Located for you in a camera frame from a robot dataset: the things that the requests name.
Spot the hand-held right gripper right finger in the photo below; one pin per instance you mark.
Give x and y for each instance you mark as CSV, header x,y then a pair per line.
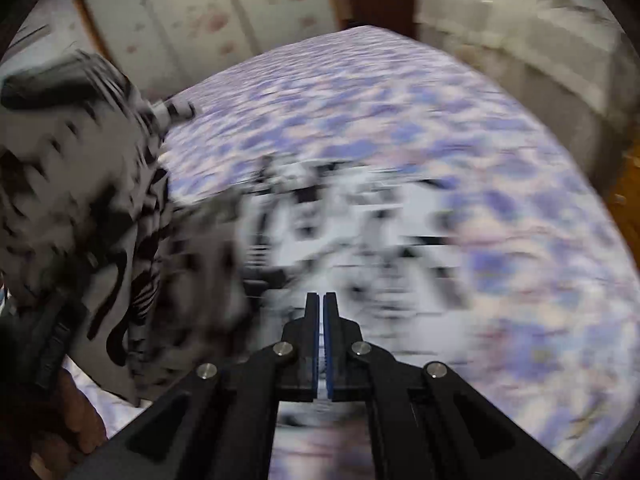
x,y
331,340

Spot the lace-covered furniture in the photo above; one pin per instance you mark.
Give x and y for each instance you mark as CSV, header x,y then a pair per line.
x,y
525,50

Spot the wooden drawer cabinet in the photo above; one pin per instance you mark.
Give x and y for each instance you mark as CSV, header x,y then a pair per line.
x,y
627,200

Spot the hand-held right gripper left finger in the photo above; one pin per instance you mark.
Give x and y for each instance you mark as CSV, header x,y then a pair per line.
x,y
312,340

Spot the floral wardrobe doors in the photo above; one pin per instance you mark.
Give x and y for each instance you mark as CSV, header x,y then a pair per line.
x,y
200,20

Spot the person's left hand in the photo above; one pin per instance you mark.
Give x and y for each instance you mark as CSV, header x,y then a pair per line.
x,y
75,425

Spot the white black lettered jacket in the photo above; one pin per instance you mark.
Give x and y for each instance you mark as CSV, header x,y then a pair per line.
x,y
75,210

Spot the purple floral fleece blanket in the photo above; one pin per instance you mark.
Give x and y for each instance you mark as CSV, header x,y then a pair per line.
x,y
500,210

